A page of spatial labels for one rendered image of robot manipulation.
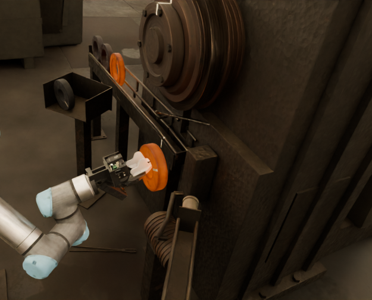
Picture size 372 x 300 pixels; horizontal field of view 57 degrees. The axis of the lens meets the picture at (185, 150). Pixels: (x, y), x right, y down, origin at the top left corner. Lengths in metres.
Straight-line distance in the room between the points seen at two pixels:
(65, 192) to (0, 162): 1.52
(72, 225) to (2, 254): 0.95
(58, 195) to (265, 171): 0.63
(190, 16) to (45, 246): 0.79
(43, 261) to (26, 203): 1.22
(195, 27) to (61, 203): 0.66
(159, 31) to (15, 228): 0.74
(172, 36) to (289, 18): 0.35
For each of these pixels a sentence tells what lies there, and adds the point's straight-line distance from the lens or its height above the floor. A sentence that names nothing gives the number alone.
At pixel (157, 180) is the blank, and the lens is 1.06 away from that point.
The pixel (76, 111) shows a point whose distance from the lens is 1.82.
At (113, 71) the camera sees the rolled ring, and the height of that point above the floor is 0.67.
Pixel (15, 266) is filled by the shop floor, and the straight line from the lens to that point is 1.92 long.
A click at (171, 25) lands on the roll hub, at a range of 1.13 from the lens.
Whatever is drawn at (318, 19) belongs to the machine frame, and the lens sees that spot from 0.98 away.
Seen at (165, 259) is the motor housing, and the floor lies 0.49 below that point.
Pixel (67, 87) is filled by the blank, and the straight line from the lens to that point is 1.76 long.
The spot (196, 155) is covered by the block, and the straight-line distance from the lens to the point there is 1.23.
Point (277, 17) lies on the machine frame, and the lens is 1.08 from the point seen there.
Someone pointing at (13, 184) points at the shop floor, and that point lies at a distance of 2.34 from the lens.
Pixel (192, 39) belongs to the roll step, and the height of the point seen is 1.19.
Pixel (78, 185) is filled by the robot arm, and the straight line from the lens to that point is 1.03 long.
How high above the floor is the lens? 1.53
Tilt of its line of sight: 35 degrees down
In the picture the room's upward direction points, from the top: 10 degrees clockwise
